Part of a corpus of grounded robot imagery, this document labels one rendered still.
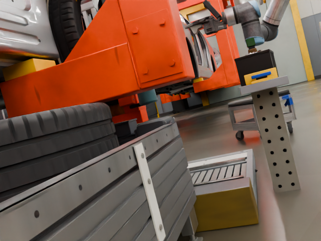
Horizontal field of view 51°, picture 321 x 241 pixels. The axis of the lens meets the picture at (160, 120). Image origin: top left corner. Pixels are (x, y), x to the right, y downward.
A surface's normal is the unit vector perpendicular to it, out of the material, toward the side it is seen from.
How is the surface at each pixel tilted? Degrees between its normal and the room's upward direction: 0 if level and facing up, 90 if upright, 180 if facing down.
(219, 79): 90
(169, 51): 90
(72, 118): 90
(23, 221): 90
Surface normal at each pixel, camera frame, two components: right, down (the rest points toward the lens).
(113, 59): -0.26, 0.11
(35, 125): 0.64, -0.13
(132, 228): 0.93, -0.22
